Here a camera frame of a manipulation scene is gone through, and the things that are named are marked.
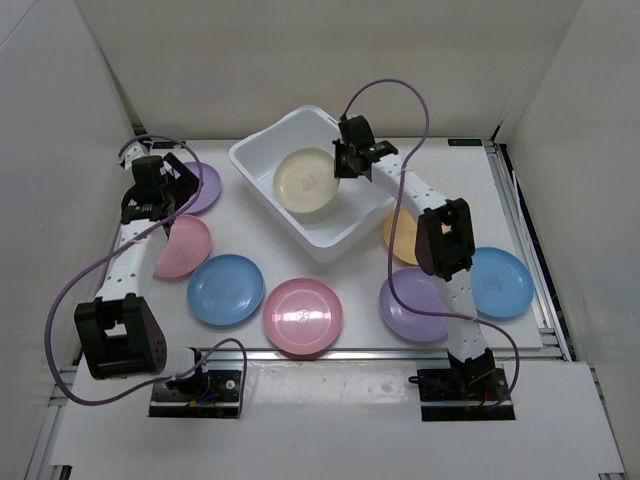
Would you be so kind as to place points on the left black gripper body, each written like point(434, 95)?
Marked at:
point(169, 197)

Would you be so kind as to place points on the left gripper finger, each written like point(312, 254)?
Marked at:
point(165, 224)
point(183, 182)

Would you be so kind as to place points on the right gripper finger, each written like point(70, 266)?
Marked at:
point(341, 167)
point(368, 160)

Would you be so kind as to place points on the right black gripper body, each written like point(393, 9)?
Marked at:
point(352, 154)

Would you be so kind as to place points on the pink plate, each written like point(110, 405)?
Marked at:
point(189, 245)
point(303, 317)

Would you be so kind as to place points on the blue plate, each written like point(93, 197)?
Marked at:
point(502, 285)
point(225, 290)

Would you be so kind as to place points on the orange yellow plate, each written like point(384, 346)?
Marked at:
point(405, 238)

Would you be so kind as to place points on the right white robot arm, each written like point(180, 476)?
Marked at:
point(444, 244)

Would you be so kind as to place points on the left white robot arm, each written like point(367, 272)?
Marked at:
point(118, 331)

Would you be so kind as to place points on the white plastic bin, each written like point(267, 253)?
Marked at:
point(358, 207)

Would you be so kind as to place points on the purple plate back left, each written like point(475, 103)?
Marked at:
point(209, 193)

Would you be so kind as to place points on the white table board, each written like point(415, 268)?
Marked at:
point(241, 225)

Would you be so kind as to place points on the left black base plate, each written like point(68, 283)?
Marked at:
point(212, 394)

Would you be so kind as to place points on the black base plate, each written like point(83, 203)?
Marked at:
point(440, 401)
point(212, 394)

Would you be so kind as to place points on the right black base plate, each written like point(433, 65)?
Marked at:
point(440, 401)

